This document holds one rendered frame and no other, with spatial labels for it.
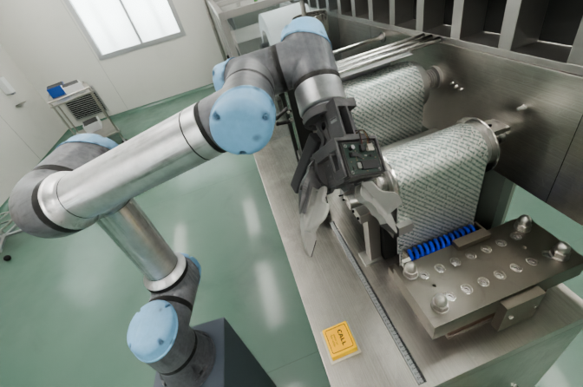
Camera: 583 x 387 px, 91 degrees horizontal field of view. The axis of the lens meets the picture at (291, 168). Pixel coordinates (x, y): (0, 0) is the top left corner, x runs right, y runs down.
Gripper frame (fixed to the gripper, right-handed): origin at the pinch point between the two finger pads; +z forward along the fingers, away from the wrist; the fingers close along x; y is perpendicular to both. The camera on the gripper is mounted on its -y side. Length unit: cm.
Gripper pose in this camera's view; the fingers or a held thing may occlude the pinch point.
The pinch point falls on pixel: (353, 245)
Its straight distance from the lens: 42.8
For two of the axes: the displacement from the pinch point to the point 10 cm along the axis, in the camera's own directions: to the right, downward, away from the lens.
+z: 2.2, 9.4, -2.5
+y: 3.9, -3.2, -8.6
